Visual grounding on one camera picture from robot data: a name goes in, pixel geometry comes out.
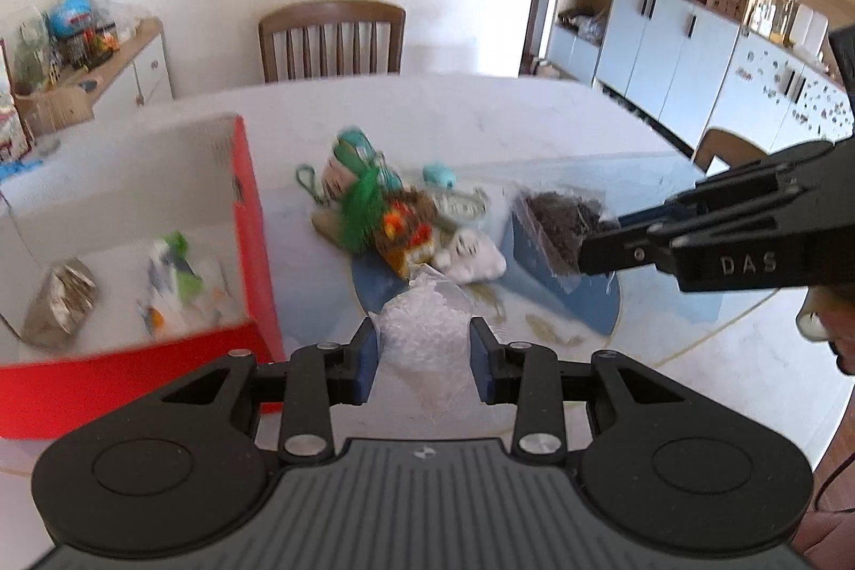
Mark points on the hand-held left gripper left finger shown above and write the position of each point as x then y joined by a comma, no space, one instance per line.
361,363

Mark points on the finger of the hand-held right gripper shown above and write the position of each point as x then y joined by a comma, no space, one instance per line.
621,253
641,219

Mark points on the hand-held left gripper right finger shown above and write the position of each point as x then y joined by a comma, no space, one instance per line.
482,366

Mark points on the clear bag of white beads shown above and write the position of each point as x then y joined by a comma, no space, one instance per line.
421,329

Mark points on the clear bag of dark bits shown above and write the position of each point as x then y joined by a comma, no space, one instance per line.
554,223

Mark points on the white plush toy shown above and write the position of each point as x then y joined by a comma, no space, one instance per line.
477,259

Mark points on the red horse toy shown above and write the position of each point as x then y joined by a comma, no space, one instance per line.
401,243

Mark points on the red cardboard box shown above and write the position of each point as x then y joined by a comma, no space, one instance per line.
250,223

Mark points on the teal oval toy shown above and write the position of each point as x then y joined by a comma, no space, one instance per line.
439,175

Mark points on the person's right hand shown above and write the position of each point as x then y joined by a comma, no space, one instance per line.
835,316

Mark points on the blue round placemat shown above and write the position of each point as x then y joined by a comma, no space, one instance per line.
588,303

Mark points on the green tinsel tuft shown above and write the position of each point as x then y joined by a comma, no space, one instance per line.
361,216

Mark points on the teal beige toy figure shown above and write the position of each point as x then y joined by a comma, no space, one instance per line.
351,152

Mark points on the silver foil packet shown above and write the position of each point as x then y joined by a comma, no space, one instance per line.
60,303

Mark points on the wooden slat-back chair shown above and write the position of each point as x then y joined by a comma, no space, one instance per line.
334,12

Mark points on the wooden white sideboard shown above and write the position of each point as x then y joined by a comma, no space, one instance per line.
150,69

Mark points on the clear plastic bag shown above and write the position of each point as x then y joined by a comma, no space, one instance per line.
123,19

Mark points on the blue globe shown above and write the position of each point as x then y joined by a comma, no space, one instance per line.
70,12

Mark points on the white wooden wall cabinet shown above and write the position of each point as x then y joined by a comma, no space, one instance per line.
668,42

